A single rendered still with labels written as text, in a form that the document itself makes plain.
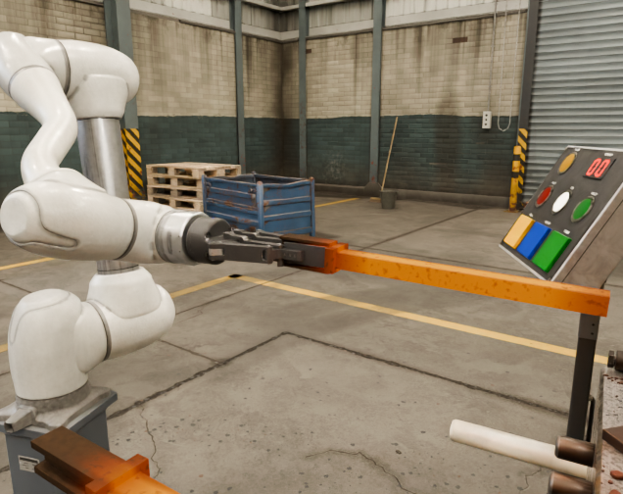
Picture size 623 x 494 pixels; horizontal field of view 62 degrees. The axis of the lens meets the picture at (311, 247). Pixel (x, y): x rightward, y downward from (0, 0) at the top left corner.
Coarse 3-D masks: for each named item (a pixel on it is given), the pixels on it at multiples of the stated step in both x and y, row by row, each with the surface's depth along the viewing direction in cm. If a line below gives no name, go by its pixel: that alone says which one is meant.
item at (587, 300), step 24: (288, 240) 75; (312, 240) 73; (336, 240) 73; (288, 264) 75; (336, 264) 71; (360, 264) 69; (384, 264) 67; (408, 264) 66; (432, 264) 66; (456, 288) 63; (480, 288) 62; (504, 288) 60; (528, 288) 59; (552, 288) 58; (576, 288) 58; (600, 312) 56
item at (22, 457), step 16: (112, 400) 127; (80, 416) 118; (96, 416) 122; (16, 432) 114; (32, 432) 112; (80, 432) 118; (96, 432) 123; (16, 448) 116; (16, 464) 117; (32, 464) 116; (16, 480) 119; (32, 480) 117
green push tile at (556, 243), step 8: (552, 232) 102; (552, 240) 100; (560, 240) 97; (568, 240) 95; (544, 248) 102; (552, 248) 98; (560, 248) 96; (536, 256) 103; (544, 256) 100; (552, 256) 97; (536, 264) 101; (544, 264) 98; (552, 264) 96
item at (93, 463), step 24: (48, 432) 44; (72, 432) 44; (48, 456) 41; (72, 456) 41; (96, 456) 41; (48, 480) 42; (72, 480) 41; (96, 480) 38; (120, 480) 38; (144, 480) 39
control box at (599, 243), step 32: (576, 160) 112; (576, 192) 103; (608, 192) 92; (512, 224) 125; (544, 224) 109; (576, 224) 96; (608, 224) 91; (512, 256) 116; (576, 256) 92; (608, 256) 92
